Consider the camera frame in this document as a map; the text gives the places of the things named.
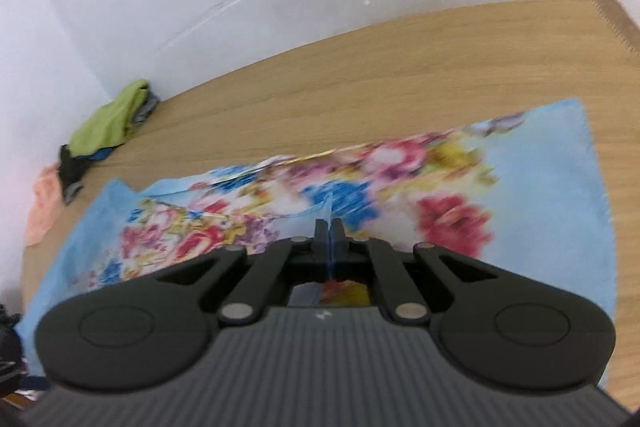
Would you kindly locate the black cloth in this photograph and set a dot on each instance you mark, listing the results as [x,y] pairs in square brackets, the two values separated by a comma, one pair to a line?
[72,164]

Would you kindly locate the pink cloth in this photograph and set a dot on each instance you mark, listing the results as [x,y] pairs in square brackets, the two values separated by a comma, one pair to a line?
[42,207]

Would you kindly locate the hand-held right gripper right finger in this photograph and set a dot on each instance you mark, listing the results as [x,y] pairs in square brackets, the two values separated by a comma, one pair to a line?
[338,247]

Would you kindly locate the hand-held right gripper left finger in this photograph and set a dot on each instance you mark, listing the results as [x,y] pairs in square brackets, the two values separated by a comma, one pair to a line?
[321,247]

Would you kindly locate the blue floral scarf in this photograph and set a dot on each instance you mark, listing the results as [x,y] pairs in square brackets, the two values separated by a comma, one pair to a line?
[540,167]

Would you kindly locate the small grey cloth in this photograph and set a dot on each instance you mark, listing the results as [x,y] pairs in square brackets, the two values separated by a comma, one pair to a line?
[72,193]

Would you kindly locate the grey folded cloth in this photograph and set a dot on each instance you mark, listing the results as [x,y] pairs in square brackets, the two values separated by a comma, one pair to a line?
[146,107]

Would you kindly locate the dark mottled object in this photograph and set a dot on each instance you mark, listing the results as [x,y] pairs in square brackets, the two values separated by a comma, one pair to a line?
[10,347]

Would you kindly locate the royal blue cloth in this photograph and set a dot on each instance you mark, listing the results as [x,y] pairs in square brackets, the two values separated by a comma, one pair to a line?
[102,154]

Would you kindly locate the green cloth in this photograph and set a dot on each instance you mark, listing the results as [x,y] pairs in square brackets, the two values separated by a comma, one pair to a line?
[107,122]

